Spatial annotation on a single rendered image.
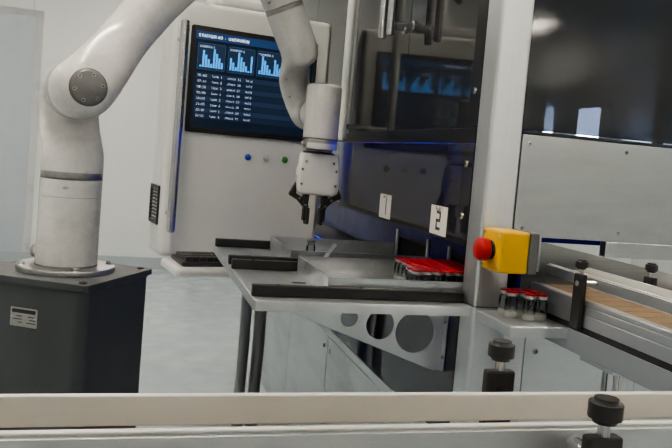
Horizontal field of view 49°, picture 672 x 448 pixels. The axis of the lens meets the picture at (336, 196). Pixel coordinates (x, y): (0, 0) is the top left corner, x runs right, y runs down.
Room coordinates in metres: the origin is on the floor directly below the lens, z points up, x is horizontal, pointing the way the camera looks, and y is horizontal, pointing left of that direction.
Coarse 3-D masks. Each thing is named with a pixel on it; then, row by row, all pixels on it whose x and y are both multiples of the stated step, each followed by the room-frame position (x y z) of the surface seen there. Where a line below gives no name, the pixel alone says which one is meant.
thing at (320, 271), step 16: (304, 256) 1.57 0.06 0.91; (304, 272) 1.50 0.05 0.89; (320, 272) 1.38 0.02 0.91; (336, 272) 1.59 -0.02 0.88; (352, 272) 1.60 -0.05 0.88; (368, 272) 1.61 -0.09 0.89; (384, 272) 1.62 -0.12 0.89; (400, 288) 1.36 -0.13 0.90; (416, 288) 1.37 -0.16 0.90; (432, 288) 1.37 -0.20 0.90; (448, 288) 1.38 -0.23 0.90
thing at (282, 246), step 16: (272, 240) 1.87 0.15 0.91; (288, 240) 1.91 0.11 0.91; (304, 240) 1.92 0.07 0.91; (320, 240) 1.93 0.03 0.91; (336, 240) 1.94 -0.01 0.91; (352, 240) 1.95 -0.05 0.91; (288, 256) 1.67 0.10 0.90; (320, 256) 1.67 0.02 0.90; (336, 256) 1.68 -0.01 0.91; (352, 256) 1.69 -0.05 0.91; (368, 256) 1.70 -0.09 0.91; (384, 256) 1.71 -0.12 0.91; (400, 256) 1.72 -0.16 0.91; (416, 256) 1.73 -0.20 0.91
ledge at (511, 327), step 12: (480, 312) 1.30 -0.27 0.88; (492, 312) 1.30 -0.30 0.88; (492, 324) 1.25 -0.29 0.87; (504, 324) 1.22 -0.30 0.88; (516, 324) 1.22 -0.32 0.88; (528, 324) 1.22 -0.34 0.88; (540, 324) 1.23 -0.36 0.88; (552, 324) 1.24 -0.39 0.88; (516, 336) 1.20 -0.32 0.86; (528, 336) 1.21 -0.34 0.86; (540, 336) 1.21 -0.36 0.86; (552, 336) 1.22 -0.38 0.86; (564, 336) 1.22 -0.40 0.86
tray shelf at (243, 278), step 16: (224, 256) 1.71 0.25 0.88; (240, 272) 1.50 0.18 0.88; (256, 272) 1.52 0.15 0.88; (272, 272) 1.54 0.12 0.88; (288, 272) 1.55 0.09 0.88; (240, 288) 1.40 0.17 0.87; (256, 304) 1.24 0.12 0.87; (272, 304) 1.24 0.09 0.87; (288, 304) 1.25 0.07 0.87; (304, 304) 1.26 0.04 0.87; (320, 304) 1.27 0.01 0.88; (336, 304) 1.27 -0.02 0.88; (352, 304) 1.28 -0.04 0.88; (368, 304) 1.29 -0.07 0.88; (384, 304) 1.30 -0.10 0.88; (400, 304) 1.31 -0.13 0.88; (416, 304) 1.32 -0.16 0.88; (432, 304) 1.33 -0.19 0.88; (448, 304) 1.34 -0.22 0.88; (464, 304) 1.36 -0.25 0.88
